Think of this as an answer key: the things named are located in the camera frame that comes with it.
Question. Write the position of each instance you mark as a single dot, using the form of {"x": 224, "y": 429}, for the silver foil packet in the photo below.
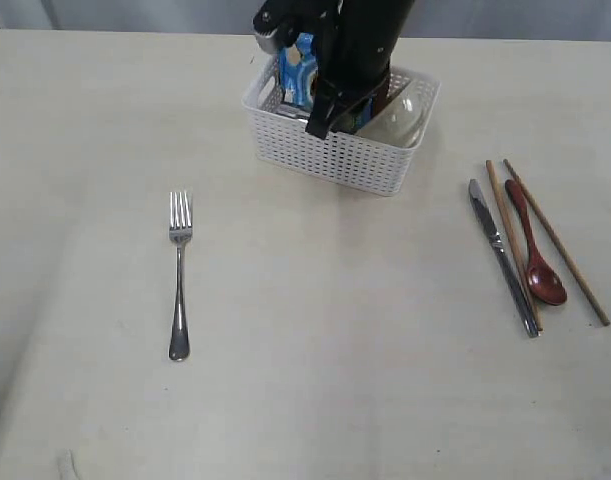
{"x": 293, "y": 112}

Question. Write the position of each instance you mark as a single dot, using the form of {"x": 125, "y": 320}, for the silver table knife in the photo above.
{"x": 494, "y": 239}

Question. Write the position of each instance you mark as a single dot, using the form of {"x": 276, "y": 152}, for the blue chips bag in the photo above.
{"x": 298, "y": 74}

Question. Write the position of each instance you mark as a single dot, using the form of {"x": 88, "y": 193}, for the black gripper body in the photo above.
{"x": 353, "y": 48}

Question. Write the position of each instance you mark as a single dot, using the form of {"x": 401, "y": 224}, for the white perforated plastic basket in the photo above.
{"x": 341, "y": 158}

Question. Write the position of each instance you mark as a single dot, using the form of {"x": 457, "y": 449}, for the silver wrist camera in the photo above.
{"x": 279, "y": 23}

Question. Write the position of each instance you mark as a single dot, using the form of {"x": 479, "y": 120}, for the wooden chopstick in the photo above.
{"x": 569, "y": 262}
{"x": 511, "y": 236}

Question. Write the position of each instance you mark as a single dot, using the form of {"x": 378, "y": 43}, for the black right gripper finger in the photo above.
{"x": 352, "y": 109}

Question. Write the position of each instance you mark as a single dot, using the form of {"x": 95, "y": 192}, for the silver fork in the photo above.
{"x": 180, "y": 233}

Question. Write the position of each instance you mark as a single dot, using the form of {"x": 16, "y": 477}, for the white ceramic bowl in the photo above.
{"x": 399, "y": 123}

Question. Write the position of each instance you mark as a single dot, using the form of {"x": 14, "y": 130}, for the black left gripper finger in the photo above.
{"x": 322, "y": 115}

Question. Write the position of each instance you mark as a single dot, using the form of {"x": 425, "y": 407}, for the dark red wooden spoon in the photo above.
{"x": 543, "y": 282}

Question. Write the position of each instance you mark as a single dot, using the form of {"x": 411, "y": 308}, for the brown round plate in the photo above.
{"x": 379, "y": 99}

